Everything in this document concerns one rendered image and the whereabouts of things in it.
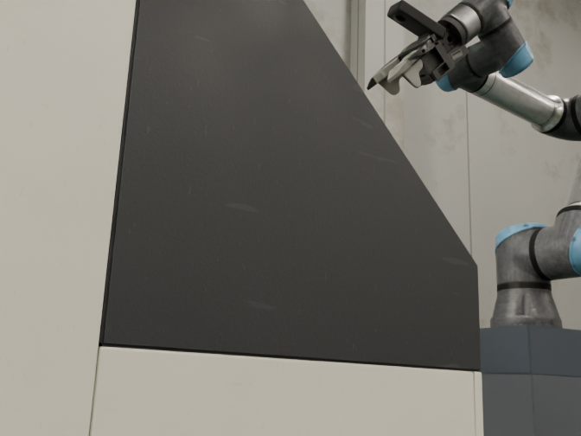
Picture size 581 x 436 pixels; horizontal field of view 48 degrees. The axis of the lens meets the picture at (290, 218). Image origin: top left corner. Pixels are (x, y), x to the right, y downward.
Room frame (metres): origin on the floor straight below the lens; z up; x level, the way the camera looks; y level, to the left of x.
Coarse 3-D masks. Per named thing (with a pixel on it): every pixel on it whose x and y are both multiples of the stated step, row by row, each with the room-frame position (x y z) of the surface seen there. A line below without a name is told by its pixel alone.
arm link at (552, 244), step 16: (576, 96) 1.50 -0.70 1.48; (576, 112) 1.49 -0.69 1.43; (576, 128) 1.51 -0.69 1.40; (576, 176) 1.40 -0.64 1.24; (576, 192) 1.38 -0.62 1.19; (576, 208) 1.34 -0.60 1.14; (560, 224) 1.35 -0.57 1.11; (576, 224) 1.32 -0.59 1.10; (544, 240) 1.36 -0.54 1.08; (560, 240) 1.33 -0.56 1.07; (576, 240) 1.30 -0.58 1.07; (544, 256) 1.37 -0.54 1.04; (560, 256) 1.34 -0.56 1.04; (576, 256) 1.31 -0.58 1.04; (544, 272) 1.39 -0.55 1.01; (560, 272) 1.37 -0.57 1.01; (576, 272) 1.34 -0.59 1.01
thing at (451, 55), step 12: (444, 24) 1.18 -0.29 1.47; (456, 24) 1.17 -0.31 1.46; (420, 36) 1.19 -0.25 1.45; (432, 36) 1.16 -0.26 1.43; (444, 36) 1.18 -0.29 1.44; (456, 36) 1.18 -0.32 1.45; (408, 48) 1.18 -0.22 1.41; (432, 48) 1.17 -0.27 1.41; (444, 48) 1.19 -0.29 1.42; (456, 48) 1.19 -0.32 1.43; (432, 60) 1.17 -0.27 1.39; (444, 60) 1.17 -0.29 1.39; (456, 60) 1.20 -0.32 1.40; (420, 72) 1.20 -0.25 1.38; (432, 72) 1.17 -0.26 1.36; (444, 72) 1.19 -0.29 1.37
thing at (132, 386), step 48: (96, 384) 0.67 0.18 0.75; (144, 384) 0.70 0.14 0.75; (192, 384) 0.73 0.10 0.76; (240, 384) 0.76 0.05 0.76; (288, 384) 0.80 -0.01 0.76; (336, 384) 0.84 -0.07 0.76; (384, 384) 0.89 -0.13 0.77; (432, 384) 0.94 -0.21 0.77; (480, 384) 0.99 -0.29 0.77; (96, 432) 0.67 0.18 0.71; (144, 432) 0.70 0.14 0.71; (192, 432) 0.73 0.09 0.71; (240, 432) 0.76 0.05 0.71; (288, 432) 0.80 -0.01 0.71; (336, 432) 0.84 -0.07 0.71; (384, 432) 0.89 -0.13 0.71; (432, 432) 0.94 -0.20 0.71; (480, 432) 0.99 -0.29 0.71
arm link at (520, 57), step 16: (496, 32) 1.21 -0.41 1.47; (512, 32) 1.21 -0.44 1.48; (480, 48) 1.27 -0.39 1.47; (496, 48) 1.23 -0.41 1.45; (512, 48) 1.22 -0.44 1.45; (528, 48) 1.24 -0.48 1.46; (480, 64) 1.28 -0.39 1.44; (496, 64) 1.26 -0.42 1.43; (512, 64) 1.24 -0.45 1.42; (528, 64) 1.24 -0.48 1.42
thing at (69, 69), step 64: (0, 0) 0.59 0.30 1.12; (64, 0) 0.62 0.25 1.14; (128, 0) 0.66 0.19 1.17; (0, 64) 0.59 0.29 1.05; (64, 64) 0.63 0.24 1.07; (128, 64) 0.67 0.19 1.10; (0, 128) 0.60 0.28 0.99; (64, 128) 0.63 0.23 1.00; (0, 192) 0.60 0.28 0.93; (64, 192) 0.64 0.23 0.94; (0, 256) 0.61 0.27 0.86; (64, 256) 0.64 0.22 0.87; (0, 320) 0.61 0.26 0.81; (64, 320) 0.65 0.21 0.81; (0, 384) 0.62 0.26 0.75; (64, 384) 0.65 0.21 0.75
